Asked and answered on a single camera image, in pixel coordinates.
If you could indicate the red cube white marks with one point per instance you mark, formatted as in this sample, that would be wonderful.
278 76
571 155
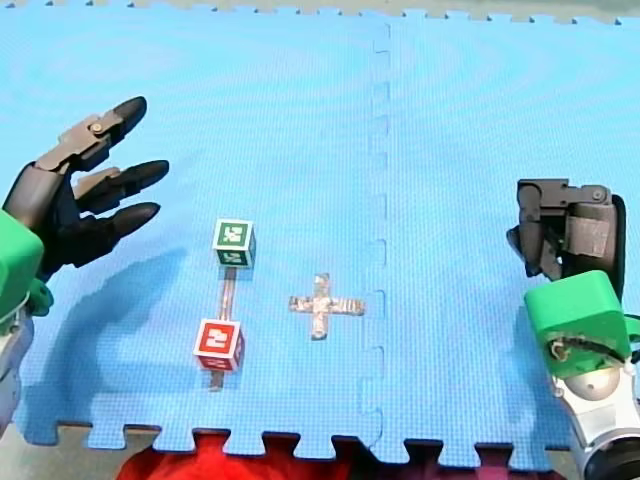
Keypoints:
219 344

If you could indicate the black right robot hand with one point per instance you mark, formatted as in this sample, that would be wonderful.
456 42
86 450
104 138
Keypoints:
575 235

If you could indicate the green cube white marks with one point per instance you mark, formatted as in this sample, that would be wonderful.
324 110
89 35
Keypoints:
234 243

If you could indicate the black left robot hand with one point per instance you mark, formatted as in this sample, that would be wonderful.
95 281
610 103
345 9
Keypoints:
75 227

